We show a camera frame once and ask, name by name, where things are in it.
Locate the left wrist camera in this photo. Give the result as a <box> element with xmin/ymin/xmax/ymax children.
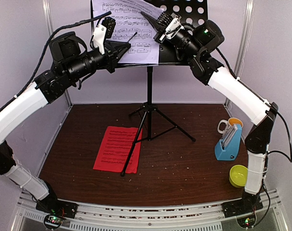
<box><xmin>90</xmin><ymin>17</ymin><xmax>116</xmax><ymax>55</ymax></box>

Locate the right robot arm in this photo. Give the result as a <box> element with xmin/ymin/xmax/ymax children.
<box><xmin>141</xmin><ymin>12</ymin><xmax>280</xmax><ymax>213</ymax></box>

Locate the lavender sheet music page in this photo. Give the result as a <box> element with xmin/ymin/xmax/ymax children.
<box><xmin>92</xmin><ymin>0</ymin><xmax>163</xmax><ymax>65</ymax></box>

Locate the blue metronome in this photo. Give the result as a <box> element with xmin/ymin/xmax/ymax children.
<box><xmin>215</xmin><ymin>124</ymin><xmax>242</xmax><ymax>161</ymax></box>

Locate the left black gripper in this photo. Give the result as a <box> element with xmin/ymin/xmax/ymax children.
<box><xmin>65</xmin><ymin>40</ymin><xmax>132</xmax><ymax>81</ymax></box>

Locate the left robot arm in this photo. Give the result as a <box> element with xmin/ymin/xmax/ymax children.
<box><xmin>0</xmin><ymin>12</ymin><xmax>131</xmax><ymax>214</ymax></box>

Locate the white mug orange inside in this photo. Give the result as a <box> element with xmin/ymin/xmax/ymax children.
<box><xmin>217</xmin><ymin>117</ymin><xmax>243</xmax><ymax>134</ymax></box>

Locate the red sheet music page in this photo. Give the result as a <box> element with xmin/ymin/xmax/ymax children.
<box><xmin>93</xmin><ymin>126</ymin><xmax>138</xmax><ymax>173</ymax></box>

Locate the yellow-green bowl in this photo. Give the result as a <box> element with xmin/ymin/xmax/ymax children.
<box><xmin>229</xmin><ymin>165</ymin><xmax>248</xmax><ymax>188</ymax></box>

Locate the front aluminium rail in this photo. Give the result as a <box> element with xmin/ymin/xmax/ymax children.
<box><xmin>9</xmin><ymin>190</ymin><xmax>290</xmax><ymax>231</ymax></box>

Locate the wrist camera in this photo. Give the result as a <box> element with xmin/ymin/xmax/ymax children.
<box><xmin>165</xmin><ymin>17</ymin><xmax>184</xmax><ymax>40</ymax></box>
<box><xmin>90</xmin><ymin>17</ymin><xmax>116</xmax><ymax>55</ymax></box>

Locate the aluminium frame post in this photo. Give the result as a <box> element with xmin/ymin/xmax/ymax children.
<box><xmin>41</xmin><ymin>0</ymin><xmax>73</xmax><ymax>108</ymax></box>
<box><xmin>226</xmin><ymin>0</ymin><xmax>254</xmax><ymax>105</ymax></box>

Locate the black music stand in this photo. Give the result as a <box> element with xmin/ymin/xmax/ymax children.
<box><xmin>90</xmin><ymin>3</ymin><xmax>196</xmax><ymax>176</ymax></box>

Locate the left aluminium frame post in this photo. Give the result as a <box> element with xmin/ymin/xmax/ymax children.
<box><xmin>41</xmin><ymin>0</ymin><xmax>73</xmax><ymax>108</ymax></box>

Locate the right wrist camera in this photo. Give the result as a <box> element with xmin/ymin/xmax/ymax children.
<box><xmin>165</xmin><ymin>17</ymin><xmax>184</xmax><ymax>40</ymax></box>

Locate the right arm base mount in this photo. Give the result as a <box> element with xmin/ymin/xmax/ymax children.
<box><xmin>222</xmin><ymin>199</ymin><xmax>263</xmax><ymax>229</ymax></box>

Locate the right aluminium frame post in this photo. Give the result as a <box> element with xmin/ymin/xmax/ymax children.
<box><xmin>226</xmin><ymin>0</ymin><xmax>254</xmax><ymax>105</ymax></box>

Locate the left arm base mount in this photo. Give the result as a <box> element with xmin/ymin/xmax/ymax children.
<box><xmin>36</xmin><ymin>200</ymin><xmax>78</xmax><ymax>230</ymax></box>

